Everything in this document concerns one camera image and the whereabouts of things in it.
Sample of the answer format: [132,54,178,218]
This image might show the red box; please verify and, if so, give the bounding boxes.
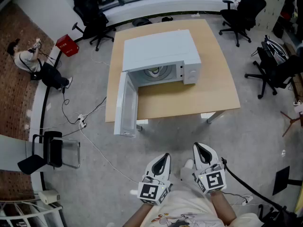
[55,34,80,57]

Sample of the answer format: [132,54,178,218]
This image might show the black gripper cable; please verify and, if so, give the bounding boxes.
[221,157,303,223]

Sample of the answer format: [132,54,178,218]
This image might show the white floor cable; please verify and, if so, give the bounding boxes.
[79,122,139,184]

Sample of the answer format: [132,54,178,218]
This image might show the person's light trouser leg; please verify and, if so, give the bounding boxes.
[180,166,197,182]

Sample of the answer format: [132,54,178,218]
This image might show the person's left forearm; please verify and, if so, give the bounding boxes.
[122,202,155,227]

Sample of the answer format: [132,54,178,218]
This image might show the white power strip with cable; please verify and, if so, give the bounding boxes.
[61,86,107,125]

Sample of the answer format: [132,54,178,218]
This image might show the cluttered storage shelf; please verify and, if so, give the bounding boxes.
[272,0,303,41]

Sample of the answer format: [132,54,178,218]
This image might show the black flat panel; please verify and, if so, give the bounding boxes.
[272,165,303,196]

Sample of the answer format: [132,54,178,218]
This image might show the beige box device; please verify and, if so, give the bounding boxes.
[37,189,61,205]

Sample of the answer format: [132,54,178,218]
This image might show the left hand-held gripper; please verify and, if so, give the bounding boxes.
[137,153,174,207]

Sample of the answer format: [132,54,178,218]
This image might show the black round bowl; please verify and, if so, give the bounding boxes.
[132,17,152,27]

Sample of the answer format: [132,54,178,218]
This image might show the black office chair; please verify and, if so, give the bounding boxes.
[244,41,303,100]
[218,0,267,48]
[72,0,117,52]

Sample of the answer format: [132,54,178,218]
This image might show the person's cream printed shirt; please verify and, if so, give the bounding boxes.
[139,187,262,227]

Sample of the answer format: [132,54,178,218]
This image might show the person's right forearm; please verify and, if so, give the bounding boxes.
[210,191,237,226]

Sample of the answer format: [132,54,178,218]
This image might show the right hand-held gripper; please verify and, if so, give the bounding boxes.
[192,142,228,195]

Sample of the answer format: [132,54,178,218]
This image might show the white table leg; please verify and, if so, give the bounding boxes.
[136,119,149,131]
[200,110,227,124]

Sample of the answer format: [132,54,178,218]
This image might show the white and green cup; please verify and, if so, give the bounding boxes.
[148,66,164,78]

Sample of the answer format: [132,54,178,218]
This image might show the white metal rack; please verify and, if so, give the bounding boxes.
[0,201,65,227]

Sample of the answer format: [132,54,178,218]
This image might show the white microwave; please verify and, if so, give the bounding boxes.
[113,29,202,138]

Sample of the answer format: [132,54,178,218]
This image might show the wooden tripod stand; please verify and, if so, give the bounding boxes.
[280,111,303,138]

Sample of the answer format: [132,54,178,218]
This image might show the black metal frame chair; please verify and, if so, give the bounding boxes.
[17,131,81,175]

